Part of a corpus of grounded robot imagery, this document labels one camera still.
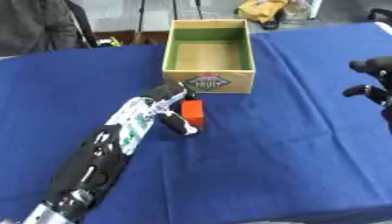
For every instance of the black tripod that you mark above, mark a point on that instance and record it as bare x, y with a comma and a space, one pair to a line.
171, 11

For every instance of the orange rectangular block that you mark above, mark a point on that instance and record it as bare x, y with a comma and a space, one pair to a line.
193, 112

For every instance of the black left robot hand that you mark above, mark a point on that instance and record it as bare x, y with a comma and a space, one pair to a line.
171, 100

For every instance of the tan cardboard box green inside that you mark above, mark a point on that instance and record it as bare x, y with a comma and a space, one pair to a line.
209, 57

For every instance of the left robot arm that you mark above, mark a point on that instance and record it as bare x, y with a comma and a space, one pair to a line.
102, 157

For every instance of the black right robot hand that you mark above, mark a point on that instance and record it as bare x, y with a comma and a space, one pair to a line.
375, 81

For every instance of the person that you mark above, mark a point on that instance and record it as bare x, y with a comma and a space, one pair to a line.
33, 24

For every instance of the yellow bag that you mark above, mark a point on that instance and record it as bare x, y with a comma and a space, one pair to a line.
261, 10

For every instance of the black chair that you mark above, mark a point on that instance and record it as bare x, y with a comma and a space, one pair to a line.
380, 15

